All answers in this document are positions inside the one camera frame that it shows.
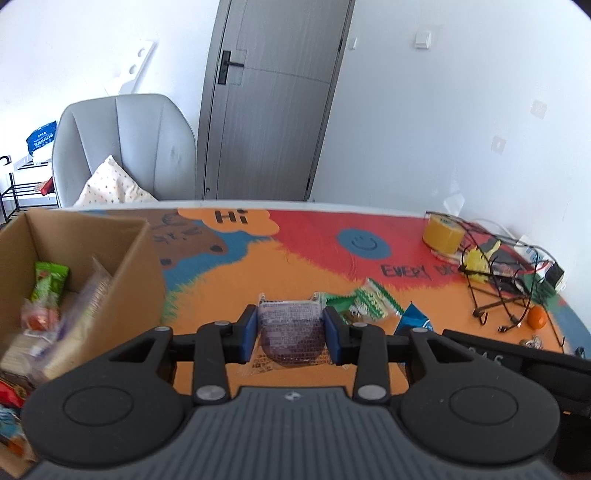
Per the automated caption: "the cardboard box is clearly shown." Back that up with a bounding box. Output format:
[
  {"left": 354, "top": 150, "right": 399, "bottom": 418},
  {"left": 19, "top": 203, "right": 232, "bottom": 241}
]
[{"left": 0, "top": 208, "right": 167, "bottom": 478}]

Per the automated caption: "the grey door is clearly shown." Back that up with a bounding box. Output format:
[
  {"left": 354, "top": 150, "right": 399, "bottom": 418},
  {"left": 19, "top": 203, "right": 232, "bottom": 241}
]
[{"left": 196, "top": 0, "right": 356, "bottom": 201}]

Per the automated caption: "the clear wrapped wafer packet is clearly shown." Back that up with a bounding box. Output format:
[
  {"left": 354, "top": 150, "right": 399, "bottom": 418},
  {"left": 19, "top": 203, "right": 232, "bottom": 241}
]
[{"left": 46, "top": 258, "right": 115, "bottom": 380}]

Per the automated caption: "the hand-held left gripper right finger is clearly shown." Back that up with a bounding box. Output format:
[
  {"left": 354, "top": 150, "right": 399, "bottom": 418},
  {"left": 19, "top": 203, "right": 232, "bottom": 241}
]
[{"left": 323, "top": 307, "right": 469, "bottom": 406}]

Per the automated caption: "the blue white snack packet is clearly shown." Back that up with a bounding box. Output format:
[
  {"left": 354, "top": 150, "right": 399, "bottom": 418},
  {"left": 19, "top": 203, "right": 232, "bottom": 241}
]
[{"left": 0, "top": 406, "right": 25, "bottom": 446}]

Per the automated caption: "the white board with holes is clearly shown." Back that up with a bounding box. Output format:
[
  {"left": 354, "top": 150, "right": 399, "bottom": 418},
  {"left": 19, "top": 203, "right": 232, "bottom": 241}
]
[{"left": 104, "top": 40, "right": 158, "bottom": 95}]

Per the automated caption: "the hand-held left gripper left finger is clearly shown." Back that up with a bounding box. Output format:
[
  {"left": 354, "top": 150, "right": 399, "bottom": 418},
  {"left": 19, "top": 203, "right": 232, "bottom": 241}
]
[{"left": 107, "top": 305, "right": 258, "bottom": 406}]

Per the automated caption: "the black shoe rack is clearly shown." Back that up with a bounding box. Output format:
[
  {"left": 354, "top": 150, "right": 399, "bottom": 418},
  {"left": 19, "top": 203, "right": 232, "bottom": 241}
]
[{"left": 0, "top": 154, "right": 58, "bottom": 224}]

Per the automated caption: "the blue plastic bag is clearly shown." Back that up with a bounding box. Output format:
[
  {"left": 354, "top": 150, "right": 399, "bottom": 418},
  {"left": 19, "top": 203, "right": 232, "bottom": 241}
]
[{"left": 26, "top": 121, "right": 58, "bottom": 154}]

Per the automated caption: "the purple snack packet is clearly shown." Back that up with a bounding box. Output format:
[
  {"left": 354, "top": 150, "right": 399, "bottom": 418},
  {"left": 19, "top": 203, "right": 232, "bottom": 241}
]
[{"left": 256, "top": 299, "right": 326, "bottom": 368}]

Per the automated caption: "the black wire rack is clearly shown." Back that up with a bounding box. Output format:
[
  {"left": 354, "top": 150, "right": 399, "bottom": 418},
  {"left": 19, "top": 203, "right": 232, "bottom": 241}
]
[{"left": 457, "top": 222, "right": 570, "bottom": 334}]

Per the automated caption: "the black door handle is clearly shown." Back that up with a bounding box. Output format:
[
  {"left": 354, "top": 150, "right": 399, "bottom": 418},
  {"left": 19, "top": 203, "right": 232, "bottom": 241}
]
[{"left": 217, "top": 51, "right": 245, "bottom": 85}]

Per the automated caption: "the grey upholstered chair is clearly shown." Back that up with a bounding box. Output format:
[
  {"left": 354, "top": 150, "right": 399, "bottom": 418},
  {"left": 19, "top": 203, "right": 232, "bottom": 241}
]
[{"left": 52, "top": 93, "right": 198, "bottom": 208}]

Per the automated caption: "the red snack packet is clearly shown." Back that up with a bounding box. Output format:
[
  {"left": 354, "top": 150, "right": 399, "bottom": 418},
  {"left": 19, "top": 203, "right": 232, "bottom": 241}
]
[{"left": 0, "top": 381, "right": 25, "bottom": 409}]

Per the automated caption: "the green striped snack packet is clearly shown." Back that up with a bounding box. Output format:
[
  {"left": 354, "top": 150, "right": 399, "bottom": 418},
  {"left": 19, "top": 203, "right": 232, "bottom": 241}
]
[{"left": 325, "top": 279, "right": 402, "bottom": 320}]

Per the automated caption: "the colourful printed table mat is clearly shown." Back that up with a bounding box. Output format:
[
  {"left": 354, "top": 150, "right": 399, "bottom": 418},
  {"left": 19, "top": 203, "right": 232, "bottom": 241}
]
[{"left": 78, "top": 208, "right": 591, "bottom": 398}]

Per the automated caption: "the floral white pillow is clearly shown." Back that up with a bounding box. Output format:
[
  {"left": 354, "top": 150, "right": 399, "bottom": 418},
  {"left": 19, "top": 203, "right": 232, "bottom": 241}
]
[{"left": 74, "top": 155, "right": 158, "bottom": 207}]

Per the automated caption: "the orange clear snack packet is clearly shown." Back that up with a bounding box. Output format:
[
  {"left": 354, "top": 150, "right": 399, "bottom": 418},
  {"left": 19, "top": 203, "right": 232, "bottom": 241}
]
[{"left": 21, "top": 300, "right": 62, "bottom": 332}]

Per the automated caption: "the yellow tape roll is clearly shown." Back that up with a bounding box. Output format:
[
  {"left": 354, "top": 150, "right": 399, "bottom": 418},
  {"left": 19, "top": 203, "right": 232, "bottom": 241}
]
[{"left": 422, "top": 215, "right": 465, "bottom": 254}]

